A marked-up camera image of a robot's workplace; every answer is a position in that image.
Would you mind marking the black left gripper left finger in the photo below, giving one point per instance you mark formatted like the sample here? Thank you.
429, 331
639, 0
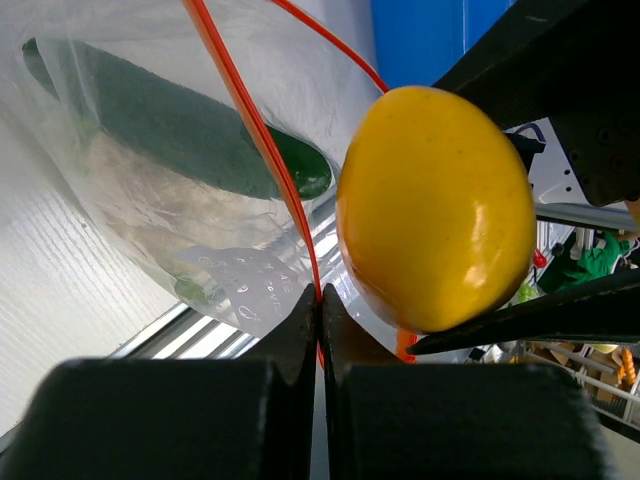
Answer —
247, 418

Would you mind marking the green toy cucumber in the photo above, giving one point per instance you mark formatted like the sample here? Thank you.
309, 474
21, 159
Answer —
172, 125

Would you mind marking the clear orange zip top bag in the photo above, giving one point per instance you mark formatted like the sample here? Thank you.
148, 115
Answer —
310, 95

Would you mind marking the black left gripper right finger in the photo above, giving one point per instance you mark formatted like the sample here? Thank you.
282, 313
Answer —
387, 419

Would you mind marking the white toy cauliflower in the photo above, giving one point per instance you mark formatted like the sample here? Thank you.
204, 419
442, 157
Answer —
203, 244

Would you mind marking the yellow toy lemon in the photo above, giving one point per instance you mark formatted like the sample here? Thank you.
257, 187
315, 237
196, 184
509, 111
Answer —
435, 215

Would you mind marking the blue plastic bin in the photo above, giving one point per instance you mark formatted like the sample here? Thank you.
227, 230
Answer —
418, 41

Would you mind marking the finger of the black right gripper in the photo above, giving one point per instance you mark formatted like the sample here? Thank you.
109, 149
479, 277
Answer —
605, 310

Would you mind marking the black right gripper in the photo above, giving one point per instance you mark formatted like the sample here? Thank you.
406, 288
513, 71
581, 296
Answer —
576, 62

